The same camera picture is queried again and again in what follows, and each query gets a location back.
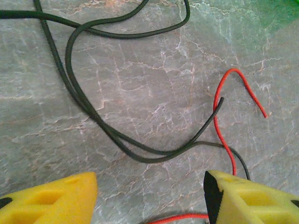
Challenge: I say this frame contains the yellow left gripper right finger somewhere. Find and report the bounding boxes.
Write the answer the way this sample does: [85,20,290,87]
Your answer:
[203,169,299,224]

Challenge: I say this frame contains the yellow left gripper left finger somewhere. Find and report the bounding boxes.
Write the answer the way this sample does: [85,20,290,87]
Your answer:
[0,172,98,224]

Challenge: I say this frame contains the red cable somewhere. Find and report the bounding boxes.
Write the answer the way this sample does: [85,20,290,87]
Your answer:
[144,68,268,224]

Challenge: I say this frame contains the black cable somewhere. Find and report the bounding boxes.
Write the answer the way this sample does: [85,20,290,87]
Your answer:
[0,0,252,182]
[32,0,225,164]

